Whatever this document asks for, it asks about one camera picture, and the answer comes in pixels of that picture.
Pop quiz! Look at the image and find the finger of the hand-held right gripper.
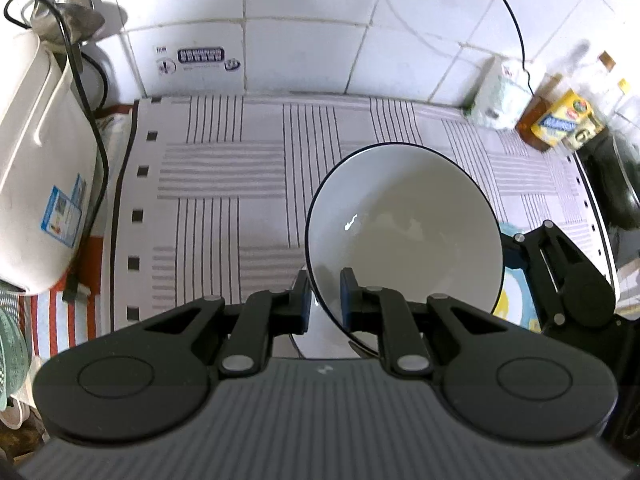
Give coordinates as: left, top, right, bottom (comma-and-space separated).
501, 220, 586, 333

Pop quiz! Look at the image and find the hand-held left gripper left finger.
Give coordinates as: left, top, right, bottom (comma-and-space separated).
142, 270, 312, 378

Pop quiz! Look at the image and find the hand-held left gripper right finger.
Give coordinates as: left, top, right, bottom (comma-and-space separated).
339, 268, 511, 378

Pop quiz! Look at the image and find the blue plate with egg print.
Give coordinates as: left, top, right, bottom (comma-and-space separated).
492, 220, 543, 333

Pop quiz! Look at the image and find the white bowl with dark rim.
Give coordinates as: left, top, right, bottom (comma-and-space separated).
305, 143, 505, 356

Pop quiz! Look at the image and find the black wok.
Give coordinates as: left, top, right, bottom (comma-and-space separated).
577, 127, 640, 231

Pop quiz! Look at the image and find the clear bottle with yellow cap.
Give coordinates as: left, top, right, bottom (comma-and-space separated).
565, 77, 632, 153

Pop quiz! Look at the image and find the bottle with yellow label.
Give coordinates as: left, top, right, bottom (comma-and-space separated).
530, 40, 596, 153

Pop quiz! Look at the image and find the amber bottle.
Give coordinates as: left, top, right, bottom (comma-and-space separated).
515, 72, 563, 153

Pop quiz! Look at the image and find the striped grey tablecloth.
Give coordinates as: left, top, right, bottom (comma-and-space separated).
102, 94, 618, 341

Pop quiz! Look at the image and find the white plastic bag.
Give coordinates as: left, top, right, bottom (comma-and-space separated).
467, 57, 533, 131

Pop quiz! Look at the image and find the green plastic basket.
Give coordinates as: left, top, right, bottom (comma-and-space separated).
0, 280, 31, 411

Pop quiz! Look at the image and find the white rice cooker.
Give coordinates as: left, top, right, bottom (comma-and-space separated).
0, 30, 101, 297

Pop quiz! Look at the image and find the metal ladle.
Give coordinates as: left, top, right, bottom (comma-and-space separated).
27, 0, 107, 55

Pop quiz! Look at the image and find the thin black cable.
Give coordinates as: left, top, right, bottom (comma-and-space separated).
477, 0, 536, 98

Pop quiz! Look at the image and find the black rice cooker cable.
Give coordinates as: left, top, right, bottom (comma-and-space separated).
2, 0, 111, 303

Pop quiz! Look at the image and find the wall sticker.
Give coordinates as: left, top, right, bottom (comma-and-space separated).
152, 45, 243, 77

